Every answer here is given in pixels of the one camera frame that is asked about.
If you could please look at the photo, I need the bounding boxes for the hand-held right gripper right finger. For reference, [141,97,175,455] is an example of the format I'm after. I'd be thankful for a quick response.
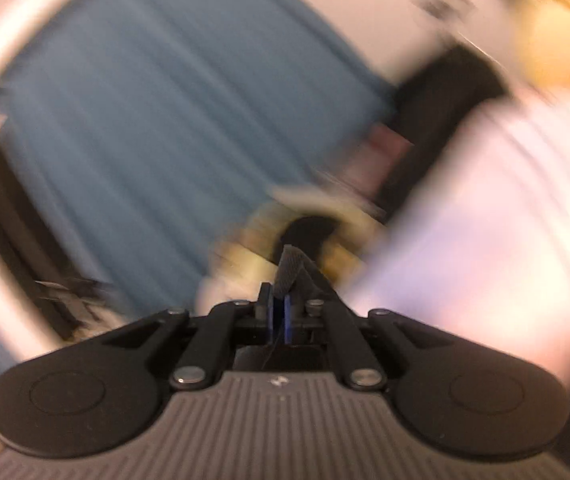
[282,295,454,391]

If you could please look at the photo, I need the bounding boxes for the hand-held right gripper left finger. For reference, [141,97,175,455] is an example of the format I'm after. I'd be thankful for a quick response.
[101,282,278,391]

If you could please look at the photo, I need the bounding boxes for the dark grey pants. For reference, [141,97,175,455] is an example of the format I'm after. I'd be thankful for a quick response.
[271,242,346,311]

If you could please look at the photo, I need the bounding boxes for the pile of clothes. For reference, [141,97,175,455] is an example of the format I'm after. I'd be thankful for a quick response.
[205,185,390,288]

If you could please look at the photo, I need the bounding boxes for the wide blue curtain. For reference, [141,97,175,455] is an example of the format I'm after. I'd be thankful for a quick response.
[0,0,398,321]

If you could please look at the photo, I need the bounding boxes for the bed with pastel sheet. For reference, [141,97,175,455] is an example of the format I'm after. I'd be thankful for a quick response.
[355,85,570,396]

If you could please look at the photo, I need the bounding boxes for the black armchair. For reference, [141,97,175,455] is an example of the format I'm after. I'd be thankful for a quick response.
[390,42,510,221]

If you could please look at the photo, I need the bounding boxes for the dark window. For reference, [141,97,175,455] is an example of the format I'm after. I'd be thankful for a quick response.
[0,145,120,331]

